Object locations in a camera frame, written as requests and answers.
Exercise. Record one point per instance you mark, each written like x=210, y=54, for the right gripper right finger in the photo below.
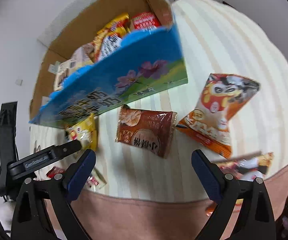
x=255, y=219

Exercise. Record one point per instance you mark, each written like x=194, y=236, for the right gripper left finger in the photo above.
x=31, y=219

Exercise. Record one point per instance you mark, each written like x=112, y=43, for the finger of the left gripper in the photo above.
x=64, y=150

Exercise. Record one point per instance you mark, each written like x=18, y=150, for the yellow panda snack packet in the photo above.
x=85, y=132

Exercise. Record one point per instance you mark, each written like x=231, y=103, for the white cookie packet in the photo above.
x=95, y=181

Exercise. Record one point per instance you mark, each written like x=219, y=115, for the orange panda snack packet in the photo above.
x=247, y=169

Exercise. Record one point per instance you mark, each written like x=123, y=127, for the white chocolate biscuit packet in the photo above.
x=65, y=69

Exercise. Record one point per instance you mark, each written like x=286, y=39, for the brown cake packet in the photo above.
x=146, y=129

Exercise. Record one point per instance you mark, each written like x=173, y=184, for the yellow Sedaap noodle packet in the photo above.
x=109, y=38

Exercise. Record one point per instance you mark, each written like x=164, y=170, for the small red snack packet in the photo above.
x=54, y=171

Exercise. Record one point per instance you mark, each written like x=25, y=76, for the yellow clear snack packet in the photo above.
x=81, y=56

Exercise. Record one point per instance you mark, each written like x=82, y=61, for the striped pink cat blanket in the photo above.
x=236, y=71

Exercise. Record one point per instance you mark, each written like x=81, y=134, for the cardboard milk box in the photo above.
x=147, y=62

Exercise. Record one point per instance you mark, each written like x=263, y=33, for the white wall switch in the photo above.
x=19, y=82

